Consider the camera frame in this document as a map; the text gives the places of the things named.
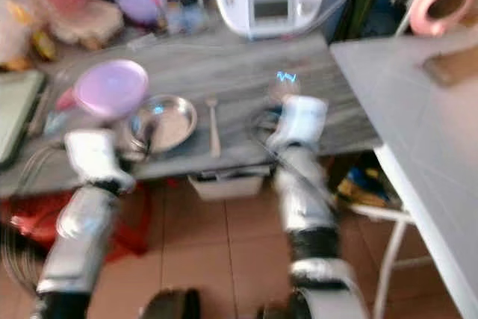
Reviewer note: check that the clear drinking glass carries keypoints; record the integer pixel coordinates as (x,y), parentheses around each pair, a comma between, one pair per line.
(284,87)

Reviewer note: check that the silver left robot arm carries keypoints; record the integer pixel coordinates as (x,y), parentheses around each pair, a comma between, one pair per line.
(78,233)

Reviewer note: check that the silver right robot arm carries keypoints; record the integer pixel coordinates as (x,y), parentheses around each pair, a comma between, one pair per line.
(310,207)

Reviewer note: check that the stainless steel bowl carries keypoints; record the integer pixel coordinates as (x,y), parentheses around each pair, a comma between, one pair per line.
(170,121)

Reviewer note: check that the metal spoon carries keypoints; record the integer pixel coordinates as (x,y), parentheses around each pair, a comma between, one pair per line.
(213,128)

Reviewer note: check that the purple plastic plate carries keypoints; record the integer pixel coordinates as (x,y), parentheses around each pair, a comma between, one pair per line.
(110,87)

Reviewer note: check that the white box under counter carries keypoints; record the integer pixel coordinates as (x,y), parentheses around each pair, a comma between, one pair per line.
(225,185)

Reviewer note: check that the pink small cup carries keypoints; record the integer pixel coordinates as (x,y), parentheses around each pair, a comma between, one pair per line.
(66,99)

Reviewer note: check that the blue and yellow item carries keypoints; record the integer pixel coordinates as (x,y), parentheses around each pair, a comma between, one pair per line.
(364,186)

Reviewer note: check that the pale green tray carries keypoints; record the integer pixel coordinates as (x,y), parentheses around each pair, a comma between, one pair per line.
(19,117)

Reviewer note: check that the red bag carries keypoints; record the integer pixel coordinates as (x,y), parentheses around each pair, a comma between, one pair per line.
(30,218)

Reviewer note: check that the beige wrapped bundle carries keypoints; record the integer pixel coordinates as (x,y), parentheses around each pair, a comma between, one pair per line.
(87,22)

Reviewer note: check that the purple plastic bowl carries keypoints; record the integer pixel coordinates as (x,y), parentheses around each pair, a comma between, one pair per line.
(142,3)

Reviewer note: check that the white folding table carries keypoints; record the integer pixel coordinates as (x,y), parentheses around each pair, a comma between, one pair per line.
(418,147)

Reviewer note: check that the black left robot foot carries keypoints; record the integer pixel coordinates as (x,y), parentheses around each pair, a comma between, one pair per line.
(170,305)

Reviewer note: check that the black robot foot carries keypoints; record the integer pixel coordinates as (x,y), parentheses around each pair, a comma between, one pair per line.
(170,305)
(275,311)

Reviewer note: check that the white plastic bag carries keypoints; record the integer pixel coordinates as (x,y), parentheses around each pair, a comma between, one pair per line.
(15,31)

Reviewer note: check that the brown flat board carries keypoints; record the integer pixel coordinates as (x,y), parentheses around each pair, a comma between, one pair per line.
(452,66)

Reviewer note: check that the black right robot foot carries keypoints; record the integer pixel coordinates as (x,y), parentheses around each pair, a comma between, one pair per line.
(275,311)

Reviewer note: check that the pink tape roll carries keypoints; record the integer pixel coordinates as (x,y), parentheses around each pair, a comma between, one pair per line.
(444,4)

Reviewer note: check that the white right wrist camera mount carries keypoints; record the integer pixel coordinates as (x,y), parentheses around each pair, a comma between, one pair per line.
(302,121)

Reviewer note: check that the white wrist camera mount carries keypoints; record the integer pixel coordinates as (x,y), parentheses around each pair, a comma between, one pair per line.
(95,156)
(302,121)

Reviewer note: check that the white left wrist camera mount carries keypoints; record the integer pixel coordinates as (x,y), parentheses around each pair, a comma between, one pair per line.
(95,156)

